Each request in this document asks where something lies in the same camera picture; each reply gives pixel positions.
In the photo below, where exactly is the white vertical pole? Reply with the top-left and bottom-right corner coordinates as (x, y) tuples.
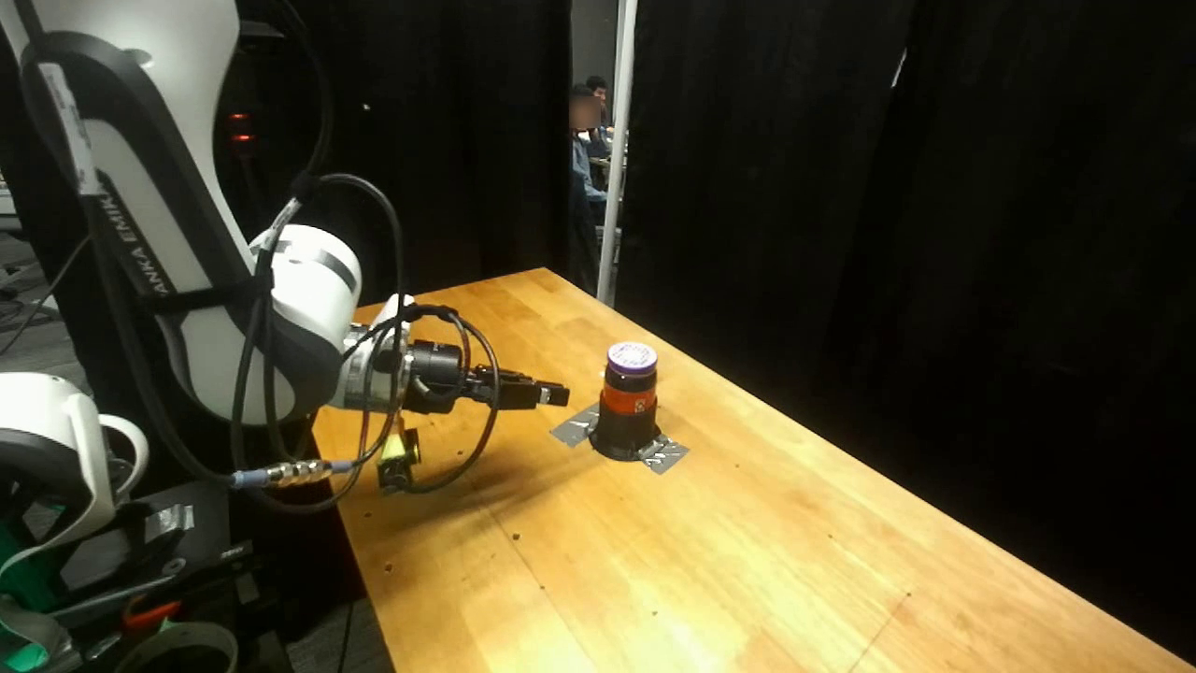
(593, 0), (641, 308)

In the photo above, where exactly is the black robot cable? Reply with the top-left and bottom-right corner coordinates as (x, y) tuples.
(229, 170), (510, 516)

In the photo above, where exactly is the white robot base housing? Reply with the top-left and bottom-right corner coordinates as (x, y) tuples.
(0, 370), (151, 571)

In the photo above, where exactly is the orange handled clamp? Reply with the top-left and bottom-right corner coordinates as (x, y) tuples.
(120, 603), (182, 633)

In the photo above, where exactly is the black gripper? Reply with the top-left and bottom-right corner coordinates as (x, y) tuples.
(370, 342), (573, 416)

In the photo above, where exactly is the black curtain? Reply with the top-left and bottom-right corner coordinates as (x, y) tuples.
(628, 0), (1196, 647)

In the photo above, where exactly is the yellow black wrist camera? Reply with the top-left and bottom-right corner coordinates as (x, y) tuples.
(376, 431), (424, 491)

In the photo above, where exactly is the person in background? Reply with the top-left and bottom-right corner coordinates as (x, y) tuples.
(570, 82), (611, 267)

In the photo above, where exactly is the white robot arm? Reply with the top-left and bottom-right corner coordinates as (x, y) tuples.
(0, 0), (563, 425)

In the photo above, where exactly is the tape roll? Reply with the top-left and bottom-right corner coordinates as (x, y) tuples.
(115, 620), (241, 673)

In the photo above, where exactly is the grey tape under cup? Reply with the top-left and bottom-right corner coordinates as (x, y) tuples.
(553, 406), (689, 476)

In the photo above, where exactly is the dark upside-down cup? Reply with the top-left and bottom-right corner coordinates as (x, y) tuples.
(591, 342), (659, 460)

